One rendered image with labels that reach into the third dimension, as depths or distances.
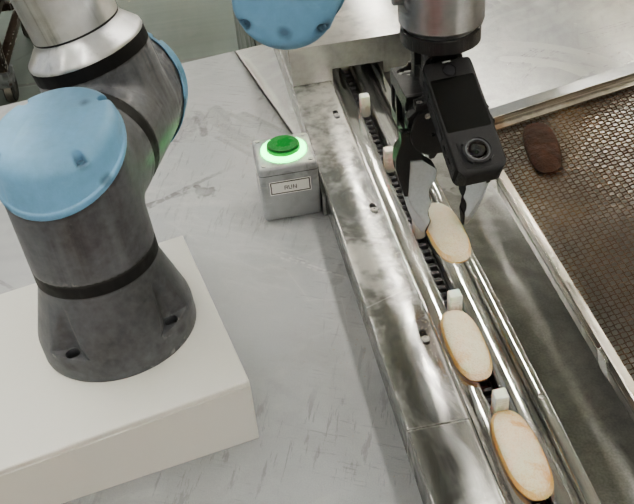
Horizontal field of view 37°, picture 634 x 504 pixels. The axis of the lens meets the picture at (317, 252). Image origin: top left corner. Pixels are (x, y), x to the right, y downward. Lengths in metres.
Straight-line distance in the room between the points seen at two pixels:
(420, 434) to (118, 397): 0.27
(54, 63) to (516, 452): 0.53
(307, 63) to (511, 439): 0.68
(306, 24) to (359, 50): 0.68
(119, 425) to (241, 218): 0.40
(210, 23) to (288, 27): 2.98
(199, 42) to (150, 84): 2.61
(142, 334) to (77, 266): 0.09
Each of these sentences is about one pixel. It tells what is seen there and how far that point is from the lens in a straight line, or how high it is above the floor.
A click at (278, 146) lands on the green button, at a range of 1.15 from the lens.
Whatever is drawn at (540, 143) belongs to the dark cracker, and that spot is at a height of 0.91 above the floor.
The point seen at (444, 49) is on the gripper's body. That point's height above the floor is 1.13.
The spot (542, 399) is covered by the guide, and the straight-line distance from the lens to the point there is 0.89.
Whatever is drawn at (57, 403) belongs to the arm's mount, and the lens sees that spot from 0.91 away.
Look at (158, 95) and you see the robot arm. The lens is 0.93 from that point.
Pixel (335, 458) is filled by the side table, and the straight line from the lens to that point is 0.90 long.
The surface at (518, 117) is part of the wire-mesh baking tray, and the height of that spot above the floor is 0.90.
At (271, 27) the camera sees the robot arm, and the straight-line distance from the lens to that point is 0.69.
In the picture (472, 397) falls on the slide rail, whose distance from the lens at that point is 0.90.
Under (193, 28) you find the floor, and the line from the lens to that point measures 3.64.
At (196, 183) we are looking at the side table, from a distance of 1.26.
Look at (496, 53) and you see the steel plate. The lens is 1.52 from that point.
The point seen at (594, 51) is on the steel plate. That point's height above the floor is 0.82.
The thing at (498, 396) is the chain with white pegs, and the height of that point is 0.87.
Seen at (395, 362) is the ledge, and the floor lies 0.86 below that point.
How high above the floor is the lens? 1.51
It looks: 38 degrees down
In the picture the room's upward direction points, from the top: 6 degrees counter-clockwise
